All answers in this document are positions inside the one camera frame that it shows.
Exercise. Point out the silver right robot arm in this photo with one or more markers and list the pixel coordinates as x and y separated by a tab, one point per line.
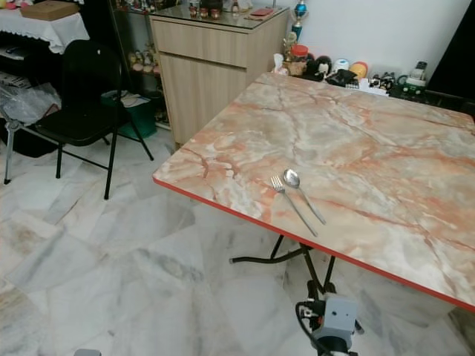
334	348

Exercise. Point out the silver metal fork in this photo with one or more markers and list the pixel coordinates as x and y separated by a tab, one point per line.
277	183

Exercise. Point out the silver metal spoon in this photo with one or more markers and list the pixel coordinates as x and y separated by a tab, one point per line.
291	178

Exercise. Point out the grey metal stand leg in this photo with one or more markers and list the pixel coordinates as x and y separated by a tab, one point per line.
10	152

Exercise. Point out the black desk telephone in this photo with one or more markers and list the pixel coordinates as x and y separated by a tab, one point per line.
341	77

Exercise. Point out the black plush toy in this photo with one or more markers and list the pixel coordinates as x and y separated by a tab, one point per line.
321	67

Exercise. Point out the orange ball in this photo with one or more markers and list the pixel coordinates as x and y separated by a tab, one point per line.
359	69

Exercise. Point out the small white ball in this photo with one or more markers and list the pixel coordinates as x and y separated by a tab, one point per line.
341	64

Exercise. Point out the small white figurine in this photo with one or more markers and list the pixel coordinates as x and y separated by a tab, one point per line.
279	63

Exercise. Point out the light wooden cabinet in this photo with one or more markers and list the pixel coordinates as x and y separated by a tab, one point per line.
208	81

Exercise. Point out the green plastic bin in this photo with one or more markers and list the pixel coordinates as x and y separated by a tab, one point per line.
139	119

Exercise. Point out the jar with red lid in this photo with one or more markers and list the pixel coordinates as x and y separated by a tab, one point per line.
299	52

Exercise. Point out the clear plastic bag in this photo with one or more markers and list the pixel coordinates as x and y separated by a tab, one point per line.
30	102

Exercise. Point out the black storage shelf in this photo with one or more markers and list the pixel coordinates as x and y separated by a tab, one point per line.
11	67

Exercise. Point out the blue and gold trophy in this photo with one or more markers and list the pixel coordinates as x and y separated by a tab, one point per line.
300	11

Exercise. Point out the glass display shelf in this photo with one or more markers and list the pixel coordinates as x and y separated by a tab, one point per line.
139	63

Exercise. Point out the flat red case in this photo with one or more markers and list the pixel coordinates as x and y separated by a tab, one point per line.
263	12

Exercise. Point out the black folding chair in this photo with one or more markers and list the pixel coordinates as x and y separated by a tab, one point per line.
89	81

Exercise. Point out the white lace tablecloth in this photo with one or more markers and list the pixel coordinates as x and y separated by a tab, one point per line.
59	30

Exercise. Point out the brown cardboard box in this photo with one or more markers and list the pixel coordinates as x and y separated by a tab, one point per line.
50	10

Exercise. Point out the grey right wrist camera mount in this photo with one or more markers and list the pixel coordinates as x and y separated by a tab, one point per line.
340	317

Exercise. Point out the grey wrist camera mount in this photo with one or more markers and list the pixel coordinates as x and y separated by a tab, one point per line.
87	353
340	317

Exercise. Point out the black metal table frame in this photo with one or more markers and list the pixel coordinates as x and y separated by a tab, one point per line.
267	259

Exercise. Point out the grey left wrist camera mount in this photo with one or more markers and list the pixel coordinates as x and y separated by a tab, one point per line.
87	353

